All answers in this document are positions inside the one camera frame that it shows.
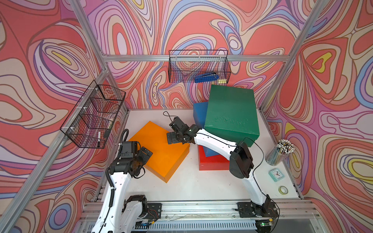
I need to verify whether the orange shoebox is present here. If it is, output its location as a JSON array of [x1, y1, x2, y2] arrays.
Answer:
[[130, 121, 190, 183]]

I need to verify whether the blue tool in basket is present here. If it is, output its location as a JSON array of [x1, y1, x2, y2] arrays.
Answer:
[[194, 72, 219, 83]]

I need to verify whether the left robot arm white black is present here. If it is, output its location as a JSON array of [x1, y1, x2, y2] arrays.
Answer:
[[91, 129, 153, 233]]

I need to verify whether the red shoebox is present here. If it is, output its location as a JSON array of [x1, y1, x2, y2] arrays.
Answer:
[[198, 146, 229, 171]]

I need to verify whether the black wire basket back wall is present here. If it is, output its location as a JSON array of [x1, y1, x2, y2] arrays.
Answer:
[[168, 49, 231, 85]]

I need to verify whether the black wire basket left wall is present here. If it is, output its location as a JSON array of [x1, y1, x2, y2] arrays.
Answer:
[[60, 81, 126, 149]]

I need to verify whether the small teal clock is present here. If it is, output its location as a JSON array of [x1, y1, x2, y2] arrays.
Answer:
[[268, 168, 285, 182]]

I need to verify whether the black wire basket wall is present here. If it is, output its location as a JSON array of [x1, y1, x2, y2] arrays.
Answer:
[[168, 49, 231, 85], [60, 81, 126, 149]]

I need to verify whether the marker pen in basket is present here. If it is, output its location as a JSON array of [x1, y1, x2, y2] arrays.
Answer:
[[97, 131, 101, 148]]

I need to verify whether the blue shoebox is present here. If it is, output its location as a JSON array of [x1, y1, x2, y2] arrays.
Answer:
[[193, 102, 219, 157]]

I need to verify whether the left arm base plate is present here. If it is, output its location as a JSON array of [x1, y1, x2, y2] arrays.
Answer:
[[139, 203, 162, 220]]

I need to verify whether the yellow item in basket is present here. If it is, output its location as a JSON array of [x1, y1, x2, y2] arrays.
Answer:
[[218, 79, 227, 84]]

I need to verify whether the green shoebox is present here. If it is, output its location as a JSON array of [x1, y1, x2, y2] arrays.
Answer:
[[204, 85, 260, 147]]

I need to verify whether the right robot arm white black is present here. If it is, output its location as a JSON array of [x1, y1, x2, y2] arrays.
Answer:
[[167, 116, 278, 217]]

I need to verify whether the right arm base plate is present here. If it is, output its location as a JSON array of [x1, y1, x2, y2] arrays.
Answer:
[[235, 202, 279, 218]]

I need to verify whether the aluminium front rail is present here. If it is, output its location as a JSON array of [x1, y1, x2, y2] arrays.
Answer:
[[72, 199, 327, 233]]

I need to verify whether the cup of pencils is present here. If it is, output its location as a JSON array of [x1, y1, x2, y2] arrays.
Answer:
[[265, 139, 295, 166]]

